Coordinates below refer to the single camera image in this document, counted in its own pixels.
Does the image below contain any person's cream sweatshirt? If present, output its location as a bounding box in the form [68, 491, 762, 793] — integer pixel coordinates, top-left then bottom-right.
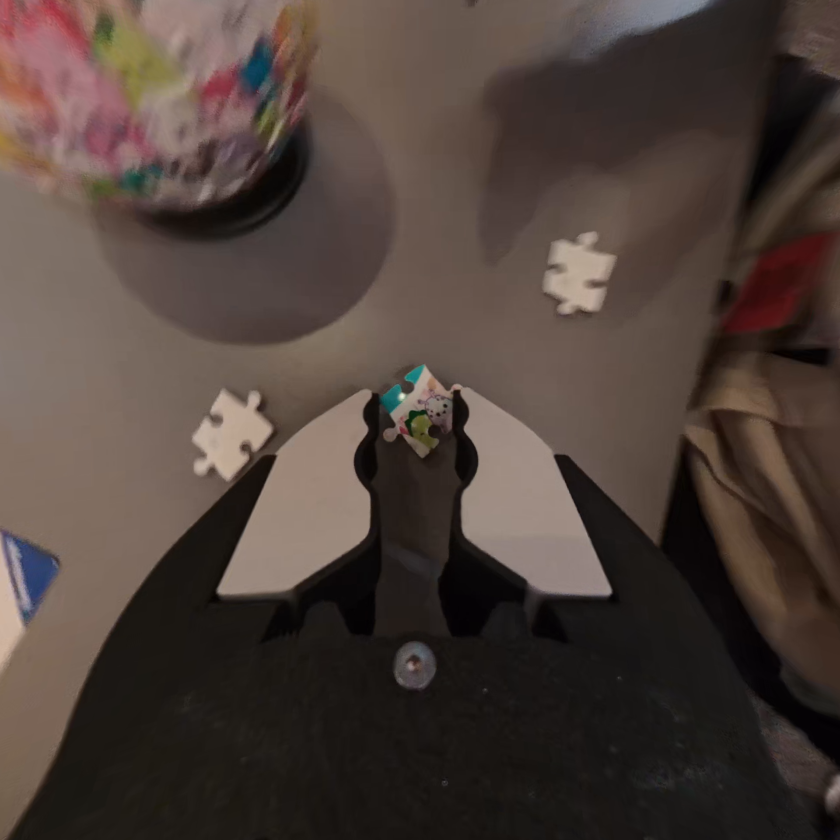
[682, 348, 840, 716]

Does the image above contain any black ball stand ring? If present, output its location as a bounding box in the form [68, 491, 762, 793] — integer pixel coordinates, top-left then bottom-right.
[98, 121, 311, 242]

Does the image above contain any colourful puzzle ball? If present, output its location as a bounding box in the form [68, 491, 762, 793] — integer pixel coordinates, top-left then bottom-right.
[0, 0, 320, 212]

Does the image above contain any teal green puzzle piece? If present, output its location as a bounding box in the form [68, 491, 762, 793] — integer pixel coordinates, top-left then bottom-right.
[379, 363, 464, 460]

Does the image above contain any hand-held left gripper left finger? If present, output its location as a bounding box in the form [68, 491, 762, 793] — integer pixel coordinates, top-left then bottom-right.
[215, 388, 382, 599]

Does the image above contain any small puzzle piece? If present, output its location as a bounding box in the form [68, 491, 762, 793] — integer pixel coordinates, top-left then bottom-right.
[541, 231, 618, 317]
[191, 387, 276, 483]

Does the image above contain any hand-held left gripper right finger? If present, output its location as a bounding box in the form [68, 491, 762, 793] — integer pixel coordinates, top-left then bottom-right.
[449, 386, 616, 599]

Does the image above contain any red flat object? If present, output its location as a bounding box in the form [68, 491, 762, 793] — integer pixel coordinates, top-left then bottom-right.
[722, 233, 836, 337]

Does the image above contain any puzzle leaflet with circles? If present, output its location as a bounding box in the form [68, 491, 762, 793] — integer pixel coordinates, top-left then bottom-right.
[0, 527, 61, 673]

